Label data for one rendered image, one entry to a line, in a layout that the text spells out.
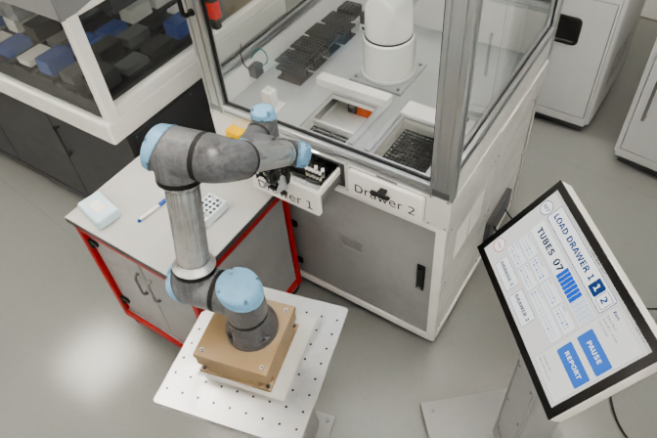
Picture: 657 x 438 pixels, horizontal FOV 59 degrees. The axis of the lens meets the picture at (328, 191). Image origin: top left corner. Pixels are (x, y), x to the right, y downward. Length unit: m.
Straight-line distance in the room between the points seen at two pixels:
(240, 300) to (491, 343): 1.46
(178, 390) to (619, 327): 1.17
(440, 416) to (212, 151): 1.57
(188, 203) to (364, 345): 1.43
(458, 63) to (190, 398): 1.18
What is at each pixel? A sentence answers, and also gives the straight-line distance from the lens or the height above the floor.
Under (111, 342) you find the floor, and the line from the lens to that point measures 2.92.
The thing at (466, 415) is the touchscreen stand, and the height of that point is 0.04.
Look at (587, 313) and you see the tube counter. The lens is 1.51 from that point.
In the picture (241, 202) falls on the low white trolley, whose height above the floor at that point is 0.76.
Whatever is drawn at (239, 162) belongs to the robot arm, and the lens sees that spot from 1.32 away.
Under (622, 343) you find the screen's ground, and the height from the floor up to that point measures 1.15.
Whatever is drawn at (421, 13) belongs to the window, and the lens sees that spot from 1.56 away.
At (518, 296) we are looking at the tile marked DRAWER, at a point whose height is 1.01.
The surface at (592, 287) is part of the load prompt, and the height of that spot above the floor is 1.15.
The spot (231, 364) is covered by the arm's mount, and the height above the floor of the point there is 0.86.
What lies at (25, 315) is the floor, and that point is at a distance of 3.21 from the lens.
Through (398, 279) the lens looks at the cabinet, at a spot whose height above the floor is 0.39.
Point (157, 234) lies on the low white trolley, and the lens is 2.18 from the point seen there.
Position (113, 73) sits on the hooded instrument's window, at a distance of 2.45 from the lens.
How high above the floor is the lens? 2.33
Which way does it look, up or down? 46 degrees down
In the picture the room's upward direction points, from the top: 5 degrees counter-clockwise
